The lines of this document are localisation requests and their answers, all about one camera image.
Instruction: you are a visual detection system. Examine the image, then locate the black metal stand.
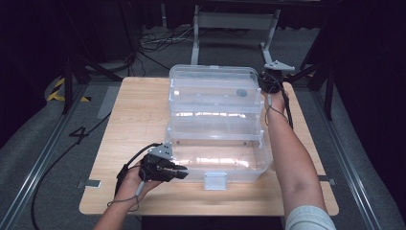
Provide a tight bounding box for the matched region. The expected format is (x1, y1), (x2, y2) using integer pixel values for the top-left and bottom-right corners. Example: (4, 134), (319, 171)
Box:
(61, 53), (124, 115)
(282, 61), (337, 122)

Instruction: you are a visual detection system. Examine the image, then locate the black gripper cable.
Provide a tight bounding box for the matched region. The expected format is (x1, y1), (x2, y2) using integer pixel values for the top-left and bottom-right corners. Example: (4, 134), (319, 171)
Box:
(269, 72), (295, 130)
(30, 112), (165, 230)

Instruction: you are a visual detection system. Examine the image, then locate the grey wrist strap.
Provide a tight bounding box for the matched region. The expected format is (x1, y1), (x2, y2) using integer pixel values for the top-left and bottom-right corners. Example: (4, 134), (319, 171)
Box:
(263, 93), (289, 127)
(106, 179), (146, 213)

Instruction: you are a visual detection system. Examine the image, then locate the grey right wrist strap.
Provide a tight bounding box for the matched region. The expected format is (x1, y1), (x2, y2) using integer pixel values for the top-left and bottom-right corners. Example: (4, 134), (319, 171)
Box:
(263, 93), (289, 127)

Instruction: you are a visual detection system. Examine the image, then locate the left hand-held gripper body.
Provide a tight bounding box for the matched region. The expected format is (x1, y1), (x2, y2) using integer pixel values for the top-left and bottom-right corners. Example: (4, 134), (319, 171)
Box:
(138, 142), (175, 184)

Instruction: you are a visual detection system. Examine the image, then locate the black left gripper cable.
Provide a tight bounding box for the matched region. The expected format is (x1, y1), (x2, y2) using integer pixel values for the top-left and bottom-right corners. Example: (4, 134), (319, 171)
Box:
(30, 112), (165, 230)

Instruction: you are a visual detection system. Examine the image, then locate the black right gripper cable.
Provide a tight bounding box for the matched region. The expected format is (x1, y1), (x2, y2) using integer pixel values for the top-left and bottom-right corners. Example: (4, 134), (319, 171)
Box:
(269, 72), (295, 130)

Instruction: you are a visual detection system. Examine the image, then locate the person's right hand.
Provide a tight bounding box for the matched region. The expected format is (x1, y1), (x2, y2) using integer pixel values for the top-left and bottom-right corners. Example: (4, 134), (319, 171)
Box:
(260, 88), (290, 120)

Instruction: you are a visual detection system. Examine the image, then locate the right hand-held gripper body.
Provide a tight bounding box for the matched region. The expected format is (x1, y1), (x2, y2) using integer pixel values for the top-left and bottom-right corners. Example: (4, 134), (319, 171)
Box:
(257, 59), (296, 95)

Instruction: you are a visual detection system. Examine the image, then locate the grey metal desk frame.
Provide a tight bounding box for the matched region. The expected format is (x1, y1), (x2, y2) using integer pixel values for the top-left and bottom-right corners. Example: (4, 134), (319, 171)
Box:
(190, 4), (282, 76)

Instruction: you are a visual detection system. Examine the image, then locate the clear plastic storage box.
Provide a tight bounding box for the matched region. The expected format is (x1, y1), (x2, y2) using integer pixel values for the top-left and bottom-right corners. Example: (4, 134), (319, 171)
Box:
(164, 63), (274, 192)

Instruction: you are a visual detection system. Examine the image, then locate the person's light sleeve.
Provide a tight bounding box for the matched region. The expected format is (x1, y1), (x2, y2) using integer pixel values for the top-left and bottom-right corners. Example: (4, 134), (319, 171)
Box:
(284, 204), (338, 230)

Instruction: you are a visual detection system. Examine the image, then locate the grey left wrist strap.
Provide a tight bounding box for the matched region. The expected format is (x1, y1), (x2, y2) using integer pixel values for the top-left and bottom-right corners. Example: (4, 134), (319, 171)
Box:
(106, 179), (146, 213)

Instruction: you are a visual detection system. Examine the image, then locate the person's left hand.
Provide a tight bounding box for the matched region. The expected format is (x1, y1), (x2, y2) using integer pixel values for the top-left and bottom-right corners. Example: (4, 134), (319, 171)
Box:
(119, 159), (162, 206)

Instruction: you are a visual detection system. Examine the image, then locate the tangle of floor cables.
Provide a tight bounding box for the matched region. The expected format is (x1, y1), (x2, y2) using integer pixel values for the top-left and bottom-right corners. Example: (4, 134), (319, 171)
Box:
(136, 26), (196, 72)

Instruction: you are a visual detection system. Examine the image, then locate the grey table bracket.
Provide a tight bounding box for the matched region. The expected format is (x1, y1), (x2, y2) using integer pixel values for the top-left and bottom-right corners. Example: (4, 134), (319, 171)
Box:
(318, 174), (337, 187)
(76, 178), (102, 190)

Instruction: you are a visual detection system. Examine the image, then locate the yellow black floor tape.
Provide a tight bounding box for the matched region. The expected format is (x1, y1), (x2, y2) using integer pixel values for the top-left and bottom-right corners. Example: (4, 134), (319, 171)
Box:
(46, 78), (92, 104)

